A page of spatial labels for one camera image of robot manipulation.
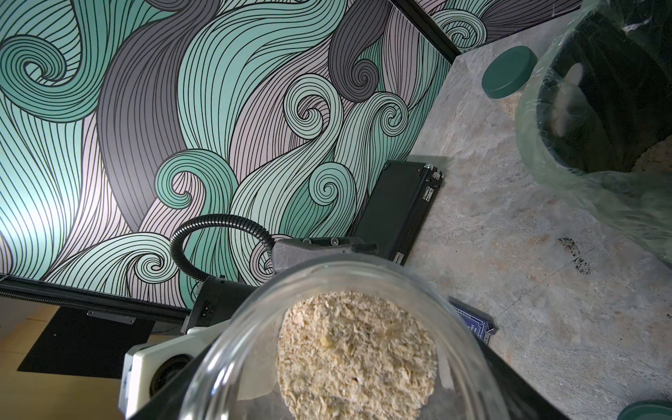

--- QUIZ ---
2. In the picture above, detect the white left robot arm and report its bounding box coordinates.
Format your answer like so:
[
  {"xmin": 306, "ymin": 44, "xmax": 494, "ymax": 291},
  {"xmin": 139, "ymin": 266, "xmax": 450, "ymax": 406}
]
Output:
[{"xmin": 170, "ymin": 213, "xmax": 378, "ymax": 332}]

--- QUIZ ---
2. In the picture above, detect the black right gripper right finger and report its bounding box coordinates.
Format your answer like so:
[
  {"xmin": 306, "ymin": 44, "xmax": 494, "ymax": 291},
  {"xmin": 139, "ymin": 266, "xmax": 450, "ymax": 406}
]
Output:
[{"xmin": 478, "ymin": 341, "xmax": 568, "ymax": 420}]

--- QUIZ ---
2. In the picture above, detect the blue card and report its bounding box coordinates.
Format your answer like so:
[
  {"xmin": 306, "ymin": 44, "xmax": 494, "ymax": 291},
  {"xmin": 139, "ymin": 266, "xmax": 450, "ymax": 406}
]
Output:
[{"xmin": 449, "ymin": 297, "xmax": 498, "ymax": 345}]

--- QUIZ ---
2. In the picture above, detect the black flat tray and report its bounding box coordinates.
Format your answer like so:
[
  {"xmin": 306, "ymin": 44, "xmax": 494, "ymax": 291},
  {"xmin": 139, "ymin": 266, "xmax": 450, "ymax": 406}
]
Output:
[{"xmin": 350, "ymin": 160, "xmax": 444, "ymax": 265}]

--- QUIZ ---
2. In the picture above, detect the green jar lid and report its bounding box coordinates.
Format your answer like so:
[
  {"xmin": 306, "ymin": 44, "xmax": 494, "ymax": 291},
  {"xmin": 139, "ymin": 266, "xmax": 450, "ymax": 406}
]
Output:
[{"xmin": 617, "ymin": 400, "xmax": 672, "ymax": 420}]

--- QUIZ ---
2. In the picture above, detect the oatmeal pile in bin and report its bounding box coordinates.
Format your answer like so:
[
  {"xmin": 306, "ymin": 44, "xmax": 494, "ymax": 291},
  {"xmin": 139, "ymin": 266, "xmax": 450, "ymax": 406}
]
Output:
[{"xmin": 631, "ymin": 136, "xmax": 672, "ymax": 173}]

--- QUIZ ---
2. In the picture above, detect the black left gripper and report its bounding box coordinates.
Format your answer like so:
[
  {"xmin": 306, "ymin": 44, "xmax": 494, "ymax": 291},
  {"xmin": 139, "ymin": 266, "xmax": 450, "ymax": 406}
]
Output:
[{"xmin": 271, "ymin": 237, "xmax": 378, "ymax": 273}]

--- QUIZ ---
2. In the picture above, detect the black corner frame post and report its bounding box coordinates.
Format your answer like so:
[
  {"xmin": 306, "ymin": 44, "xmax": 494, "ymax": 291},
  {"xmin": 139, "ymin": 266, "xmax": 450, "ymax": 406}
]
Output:
[{"xmin": 390, "ymin": 0, "xmax": 461, "ymax": 65}]

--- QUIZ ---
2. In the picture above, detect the black bin with green liner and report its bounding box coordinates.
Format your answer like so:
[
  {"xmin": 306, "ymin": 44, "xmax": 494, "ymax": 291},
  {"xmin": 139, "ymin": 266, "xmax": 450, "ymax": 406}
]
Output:
[{"xmin": 516, "ymin": 1, "xmax": 671, "ymax": 262}]

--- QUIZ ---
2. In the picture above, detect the green-lidded oatmeal jar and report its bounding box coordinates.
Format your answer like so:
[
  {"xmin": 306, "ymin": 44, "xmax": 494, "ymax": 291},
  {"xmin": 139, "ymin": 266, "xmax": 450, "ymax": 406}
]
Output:
[{"xmin": 481, "ymin": 45, "xmax": 537, "ymax": 120}]

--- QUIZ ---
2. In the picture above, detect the glass oatmeal jar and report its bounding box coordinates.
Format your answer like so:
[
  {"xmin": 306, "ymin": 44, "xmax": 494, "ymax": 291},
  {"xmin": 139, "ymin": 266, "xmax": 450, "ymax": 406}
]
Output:
[{"xmin": 180, "ymin": 255, "xmax": 509, "ymax": 419}]

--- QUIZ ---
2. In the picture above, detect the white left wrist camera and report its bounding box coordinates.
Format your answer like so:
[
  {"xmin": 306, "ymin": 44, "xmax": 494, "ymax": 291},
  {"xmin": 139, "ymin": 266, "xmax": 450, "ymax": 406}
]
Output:
[{"xmin": 118, "ymin": 321, "xmax": 229, "ymax": 419}]

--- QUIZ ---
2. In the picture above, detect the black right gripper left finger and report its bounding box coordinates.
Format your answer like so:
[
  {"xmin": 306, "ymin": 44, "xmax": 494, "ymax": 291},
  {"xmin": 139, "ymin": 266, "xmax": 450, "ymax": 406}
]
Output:
[{"xmin": 131, "ymin": 351, "xmax": 221, "ymax": 419}]

